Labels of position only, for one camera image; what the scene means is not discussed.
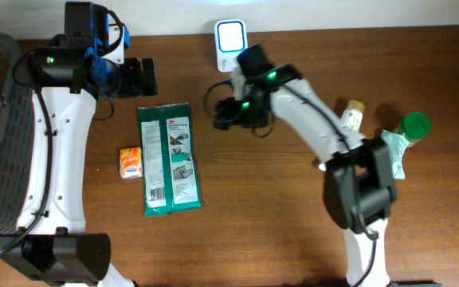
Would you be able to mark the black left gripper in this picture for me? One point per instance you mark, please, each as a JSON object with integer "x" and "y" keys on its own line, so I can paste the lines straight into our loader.
{"x": 148, "y": 76}

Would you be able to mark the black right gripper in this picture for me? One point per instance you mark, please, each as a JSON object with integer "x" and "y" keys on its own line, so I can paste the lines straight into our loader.
{"x": 225, "y": 110}

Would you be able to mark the orange tissue pack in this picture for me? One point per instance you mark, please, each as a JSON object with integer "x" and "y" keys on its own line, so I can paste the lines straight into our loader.
{"x": 131, "y": 165}

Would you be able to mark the green glove package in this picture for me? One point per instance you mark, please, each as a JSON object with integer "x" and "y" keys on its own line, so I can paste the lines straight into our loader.
{"x": 169, "y": 169}

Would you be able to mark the white cream tube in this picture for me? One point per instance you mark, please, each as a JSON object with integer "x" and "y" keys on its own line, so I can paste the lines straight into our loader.
{"x": 352, "y": 116}

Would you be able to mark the teal wipes packet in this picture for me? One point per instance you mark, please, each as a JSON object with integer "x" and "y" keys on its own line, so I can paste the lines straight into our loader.
{"x": 397, "y": 144}

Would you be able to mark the green lid jar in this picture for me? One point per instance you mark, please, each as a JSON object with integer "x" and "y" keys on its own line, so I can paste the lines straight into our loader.
{"x": 414, "y": 126}

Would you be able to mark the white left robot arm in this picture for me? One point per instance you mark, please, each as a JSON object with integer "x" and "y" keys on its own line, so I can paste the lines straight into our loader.
{"x": 50, "y": 243}

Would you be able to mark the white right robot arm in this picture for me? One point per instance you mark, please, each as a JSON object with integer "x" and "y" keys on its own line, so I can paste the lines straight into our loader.
{"x": 359, "y": 188}

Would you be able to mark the white barcode scanner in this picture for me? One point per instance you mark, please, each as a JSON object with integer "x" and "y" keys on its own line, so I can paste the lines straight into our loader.
{"x": 230, "y": 40}

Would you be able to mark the grey plastic mesh basket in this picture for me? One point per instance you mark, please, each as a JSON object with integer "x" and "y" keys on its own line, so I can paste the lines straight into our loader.
{"x": 2, "y": 139}

